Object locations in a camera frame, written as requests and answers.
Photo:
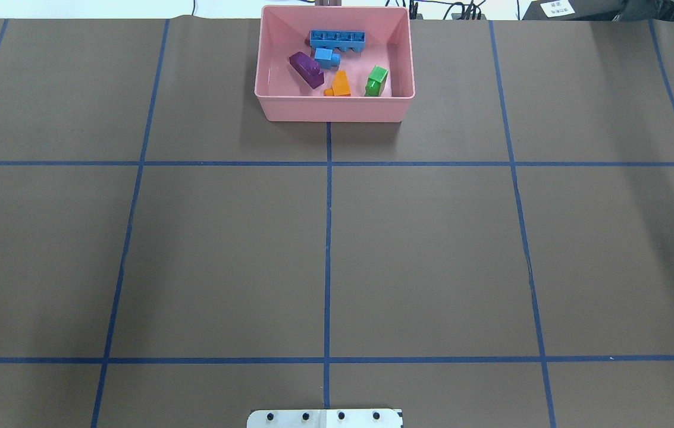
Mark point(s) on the orange toy block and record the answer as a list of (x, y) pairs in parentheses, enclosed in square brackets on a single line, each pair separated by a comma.
[(340, 86)]

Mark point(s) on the green toy block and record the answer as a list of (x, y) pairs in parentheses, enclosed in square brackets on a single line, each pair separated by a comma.
[(376, 81)]

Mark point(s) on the purple toy block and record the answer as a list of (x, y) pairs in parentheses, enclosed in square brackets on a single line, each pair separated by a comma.
[(308, 68)]

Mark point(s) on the small blue toy block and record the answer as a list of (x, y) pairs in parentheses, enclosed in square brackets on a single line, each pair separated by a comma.
[(327, 58)]

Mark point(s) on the long blue toy block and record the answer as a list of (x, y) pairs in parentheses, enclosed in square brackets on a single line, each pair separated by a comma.
[(333, 39)]

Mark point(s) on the pink plastic box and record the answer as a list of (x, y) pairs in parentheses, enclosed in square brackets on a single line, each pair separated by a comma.
[(283, 94)]

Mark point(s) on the brown paper table mat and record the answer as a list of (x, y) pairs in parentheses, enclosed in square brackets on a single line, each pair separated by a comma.
[(503, 257)]

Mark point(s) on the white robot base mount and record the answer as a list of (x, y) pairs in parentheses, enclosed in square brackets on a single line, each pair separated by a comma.
[(347, 417)]

